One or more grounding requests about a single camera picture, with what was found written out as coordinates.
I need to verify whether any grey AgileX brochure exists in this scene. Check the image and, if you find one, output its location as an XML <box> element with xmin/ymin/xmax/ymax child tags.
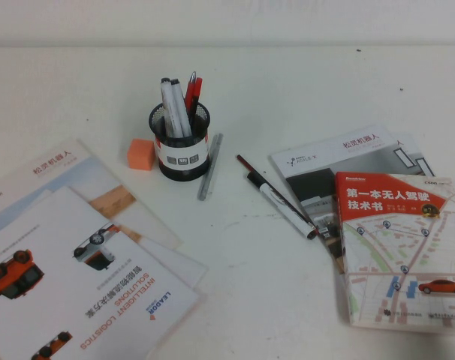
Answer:
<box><xmin>269</xmin><ymin>125</ymin><xmax>418</xmax><ymax>277</ymax></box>

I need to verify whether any white paper sheet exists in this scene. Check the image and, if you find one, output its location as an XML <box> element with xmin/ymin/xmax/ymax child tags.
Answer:
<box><xmin>110</xmin><ymin>223</ymin><xmax>209</xmax><ymax>290</ymax></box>

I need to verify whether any orange foam cube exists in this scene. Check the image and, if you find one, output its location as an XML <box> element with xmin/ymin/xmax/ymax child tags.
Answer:
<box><xmin>126</xmin><ymin>138</ymin><xmax>155</xmax><ymax>172</ymax></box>

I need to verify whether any black mesh pen holder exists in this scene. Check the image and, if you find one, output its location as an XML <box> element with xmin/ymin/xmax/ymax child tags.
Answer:
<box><xmin>148</xmin><ymin>100</ymin><xmax>211</xmax><ymax>184</ymax></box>

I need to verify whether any AgileX brochure with wood picture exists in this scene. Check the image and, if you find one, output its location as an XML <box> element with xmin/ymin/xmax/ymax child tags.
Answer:
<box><xmin>0</xmin><ymin>138</ymin><xmax>183</xmax><ymax>251</ymax></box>

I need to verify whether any white marker with black cap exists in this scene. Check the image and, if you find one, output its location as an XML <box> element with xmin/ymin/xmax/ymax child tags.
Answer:
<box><xmin>246</xmin><ymin>171</ymin><xmax>318</xmax><ymax>241</ymax></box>

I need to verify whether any white paint marker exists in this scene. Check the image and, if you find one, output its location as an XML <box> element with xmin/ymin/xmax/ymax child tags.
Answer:
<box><xmin>160</xmin><ymin>76</ymin><xmax>178</xmax><ymax>139</ymax></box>

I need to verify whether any LEADOR brochure with orange vehicles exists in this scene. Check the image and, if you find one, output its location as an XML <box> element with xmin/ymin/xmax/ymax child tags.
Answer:
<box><xmin>0</xmin><ymin>186</ymin><xmax>208</xmax><ymax>360</ymax></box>

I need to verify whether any white brochure with grey frames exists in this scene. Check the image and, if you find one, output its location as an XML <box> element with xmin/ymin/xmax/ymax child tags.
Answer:
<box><xmin>394</xmin><ymin>130</ymin><xmax>438</xmax><ymax>177</ymax></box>

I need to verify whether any red and white map book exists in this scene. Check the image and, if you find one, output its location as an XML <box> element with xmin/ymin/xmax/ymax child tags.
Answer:
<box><xmin>334</xmin><ymin>171</ymin><xmax>455</xmax><ymax>335</ymax></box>

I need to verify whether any red pen with silver clip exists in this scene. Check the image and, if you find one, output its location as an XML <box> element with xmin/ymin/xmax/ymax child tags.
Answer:
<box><xmin>184</xmin><ymin>71</ymin><xmax>198</xmax><ymax>113</ymax></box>

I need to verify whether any dark red pencil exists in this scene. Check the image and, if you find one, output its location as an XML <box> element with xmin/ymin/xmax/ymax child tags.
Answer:
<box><xmin>236</xmin><ymin>153</ymin><xmax>321</xmax><ymax>237</ymax></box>

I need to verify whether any grey marker with black cap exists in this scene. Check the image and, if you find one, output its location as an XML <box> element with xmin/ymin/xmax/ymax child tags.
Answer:
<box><xmin>170</xmin><ymin>78</ymin><xmax>194</xmax><ymax>138</ymax></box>

